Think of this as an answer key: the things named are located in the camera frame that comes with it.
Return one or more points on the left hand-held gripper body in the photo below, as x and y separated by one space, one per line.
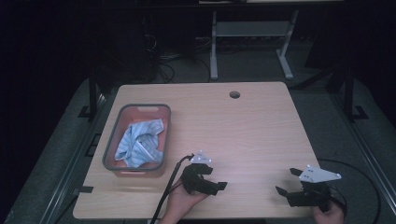
194 179

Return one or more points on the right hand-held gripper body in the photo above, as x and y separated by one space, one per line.
313 189

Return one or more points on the blue striped cloth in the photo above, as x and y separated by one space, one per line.
140 143

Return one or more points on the pink basket with grey rim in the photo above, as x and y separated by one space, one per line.
137 112

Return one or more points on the person's left hand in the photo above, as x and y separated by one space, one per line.
180 202

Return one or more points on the person's right hand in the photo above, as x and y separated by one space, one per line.
330 214

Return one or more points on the black metal stand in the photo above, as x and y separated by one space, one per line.
92 96
349 93

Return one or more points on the aluminium floor rail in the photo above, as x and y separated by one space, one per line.
367 149
71 168

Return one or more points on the white metal table frame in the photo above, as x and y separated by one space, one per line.
249 29

